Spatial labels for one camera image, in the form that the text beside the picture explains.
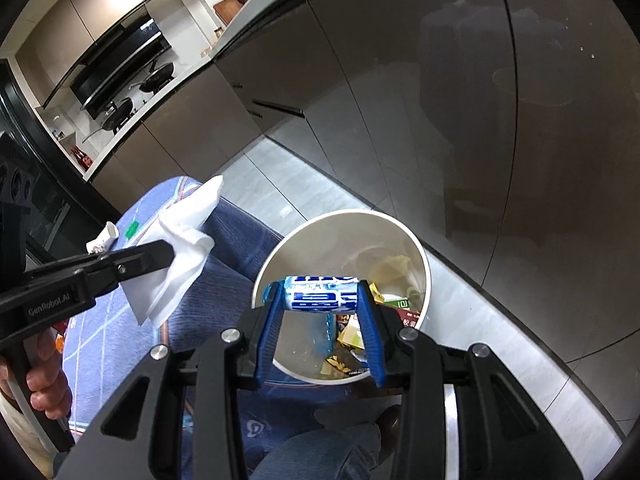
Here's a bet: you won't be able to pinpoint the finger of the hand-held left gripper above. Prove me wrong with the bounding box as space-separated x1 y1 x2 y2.
100 240 176 290

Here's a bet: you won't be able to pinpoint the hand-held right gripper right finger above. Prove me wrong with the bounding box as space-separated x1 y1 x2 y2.
356 282 583 480

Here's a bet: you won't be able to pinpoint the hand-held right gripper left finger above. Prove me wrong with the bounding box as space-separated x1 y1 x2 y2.
62 282 288 480

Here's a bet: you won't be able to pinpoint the white tissue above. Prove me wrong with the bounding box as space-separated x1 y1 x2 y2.
121 175 225 328

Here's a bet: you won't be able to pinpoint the blue and white wrapper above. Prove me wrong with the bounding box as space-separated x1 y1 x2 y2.
262 274 361 356

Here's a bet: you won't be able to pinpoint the white trash bin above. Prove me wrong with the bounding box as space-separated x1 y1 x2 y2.
251 208 432 386

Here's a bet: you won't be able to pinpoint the person's left hand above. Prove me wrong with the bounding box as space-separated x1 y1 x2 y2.
26 332 73 420

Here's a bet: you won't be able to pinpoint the cartoon print paper cup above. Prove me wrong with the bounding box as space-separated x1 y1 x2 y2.
86 223 118 254

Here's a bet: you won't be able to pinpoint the person's dark shoe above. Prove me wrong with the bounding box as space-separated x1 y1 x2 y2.
375 405 403 461

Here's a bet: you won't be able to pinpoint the blue checked tablecloth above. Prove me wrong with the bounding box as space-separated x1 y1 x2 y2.
52 176 361 480

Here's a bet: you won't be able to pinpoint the black glass cabinet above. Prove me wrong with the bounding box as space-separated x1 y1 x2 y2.
0 60 123 261

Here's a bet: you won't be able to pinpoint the person's leg in jeans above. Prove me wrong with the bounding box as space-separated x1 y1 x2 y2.
250 422 383 480

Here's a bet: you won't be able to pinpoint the black wok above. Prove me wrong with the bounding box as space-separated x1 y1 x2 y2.
137 62 176 93

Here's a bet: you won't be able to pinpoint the black range hood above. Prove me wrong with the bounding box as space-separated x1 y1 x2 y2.
42 12 173 121

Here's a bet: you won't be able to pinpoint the white kitchen countertop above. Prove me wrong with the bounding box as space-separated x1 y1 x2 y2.
82 0 351 183

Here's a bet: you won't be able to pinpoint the brown kitchen cabinets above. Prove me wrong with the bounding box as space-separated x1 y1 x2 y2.
92 0 640 411

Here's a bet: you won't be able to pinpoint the brown wooden box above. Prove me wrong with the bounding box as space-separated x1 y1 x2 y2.
214 0 248 26

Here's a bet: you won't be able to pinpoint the long-handled frying pan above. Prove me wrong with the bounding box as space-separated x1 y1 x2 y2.
80 97 135 141

